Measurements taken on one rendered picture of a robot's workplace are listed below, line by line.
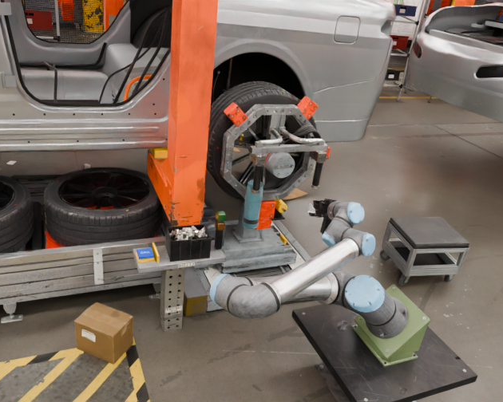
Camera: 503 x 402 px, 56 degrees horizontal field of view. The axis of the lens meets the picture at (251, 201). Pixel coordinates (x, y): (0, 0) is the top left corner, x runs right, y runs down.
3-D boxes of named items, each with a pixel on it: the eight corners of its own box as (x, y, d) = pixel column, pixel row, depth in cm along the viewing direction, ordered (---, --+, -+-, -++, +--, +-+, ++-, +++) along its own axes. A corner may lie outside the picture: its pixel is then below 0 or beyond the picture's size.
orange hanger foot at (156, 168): (172, 171, 302) (174, 119, 286) (194, 210, 259) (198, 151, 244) (146, 172, 295) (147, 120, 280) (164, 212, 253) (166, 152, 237)
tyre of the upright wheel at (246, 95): (318, 138, 299) (264, 55, 260) (337, 151, 279) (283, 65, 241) (239, 205, 300) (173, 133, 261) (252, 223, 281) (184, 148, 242)
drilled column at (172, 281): (177, 316, 258) (180, 252, 239) (182, 329, 250) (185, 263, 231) (159, 319, 254) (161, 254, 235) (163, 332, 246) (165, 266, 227)
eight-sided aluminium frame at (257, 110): (303, 192, 282) (319, 104, 257) (308, 197, 276) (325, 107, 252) (216, 199, 261) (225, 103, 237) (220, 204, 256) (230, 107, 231)
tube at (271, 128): (273, 133, 248) (276, 114, 243) (289, 147, 233) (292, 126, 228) (242, 134, 242) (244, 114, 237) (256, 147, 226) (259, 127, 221)
